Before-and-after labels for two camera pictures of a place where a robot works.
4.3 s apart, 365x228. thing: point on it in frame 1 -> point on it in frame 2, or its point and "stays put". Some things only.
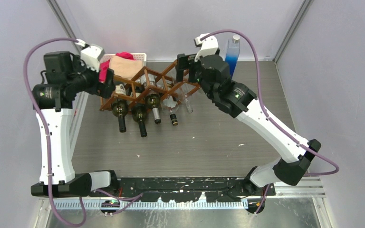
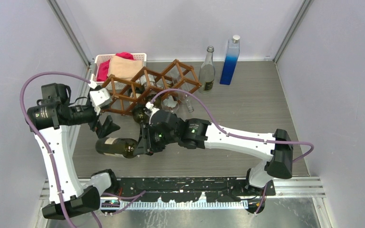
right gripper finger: (182, 63) -> (143, 145)
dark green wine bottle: (120, 107) -> (127, 147)
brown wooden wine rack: (147, 84) stays put
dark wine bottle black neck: (139, 114) stays put
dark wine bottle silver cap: (152, 99) stays put
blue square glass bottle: (233, 53) stays put
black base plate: (188, 189) stays put
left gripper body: (92, 84) -> (93, 118)
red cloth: (104, 65) stays put
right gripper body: (195, 72) -> (158, 139)
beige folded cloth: (124, 67) stays put
